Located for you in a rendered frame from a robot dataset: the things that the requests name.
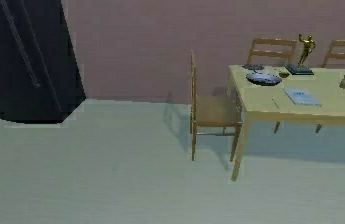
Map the dark blue flat dish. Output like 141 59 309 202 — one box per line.
242 63 266 71

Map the wooden dining table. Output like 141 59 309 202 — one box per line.
228 64 345 182

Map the blue plate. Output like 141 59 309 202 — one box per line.
245 71 283 87

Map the blue book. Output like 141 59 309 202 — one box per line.
283 87 323 108

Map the black fridge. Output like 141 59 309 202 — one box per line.
0 0 87 125

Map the gold statuette on black base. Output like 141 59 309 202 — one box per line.
285 33 316 76

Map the black fridge handle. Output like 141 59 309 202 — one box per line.
0 0 42 88

